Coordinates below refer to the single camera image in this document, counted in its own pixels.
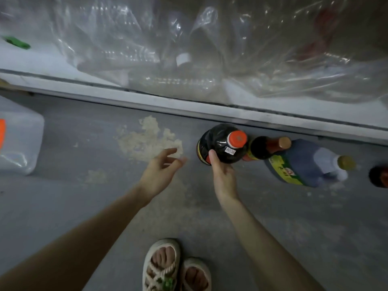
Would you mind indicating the person's left hand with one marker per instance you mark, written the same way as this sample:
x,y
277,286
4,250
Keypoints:
x,y
157,175

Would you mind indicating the person's right hand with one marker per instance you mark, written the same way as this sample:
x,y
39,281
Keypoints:
x,y
224,181

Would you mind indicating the brown-cap small soy bottle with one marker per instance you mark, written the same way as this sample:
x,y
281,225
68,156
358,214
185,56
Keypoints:
x,y
264,146

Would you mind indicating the white metal store shelving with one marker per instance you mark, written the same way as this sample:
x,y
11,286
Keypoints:
x,y
182,106

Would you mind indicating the rice vinegar jug gold cap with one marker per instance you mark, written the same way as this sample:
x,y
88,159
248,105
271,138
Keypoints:
x,y
303,163

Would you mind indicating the slim soy bottle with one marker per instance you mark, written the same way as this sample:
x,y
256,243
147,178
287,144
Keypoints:
x,y
379,176

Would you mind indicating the person's left forearm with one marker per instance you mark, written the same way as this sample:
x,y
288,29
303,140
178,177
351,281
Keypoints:
x,y
66,251

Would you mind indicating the person's right forearm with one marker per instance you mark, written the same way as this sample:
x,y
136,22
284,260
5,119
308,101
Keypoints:
x,y
273,254

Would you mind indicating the person's left beige sandal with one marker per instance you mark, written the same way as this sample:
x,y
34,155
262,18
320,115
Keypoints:
x,y
160,266

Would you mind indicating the grey floor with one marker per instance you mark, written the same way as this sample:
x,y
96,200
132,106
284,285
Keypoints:
x,y
73,209

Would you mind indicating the pack of clear empty bottles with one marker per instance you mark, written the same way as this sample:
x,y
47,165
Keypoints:
x,y
212,39

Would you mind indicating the small green plastic piece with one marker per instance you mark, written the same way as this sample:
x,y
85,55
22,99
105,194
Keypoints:
x,y
17,42

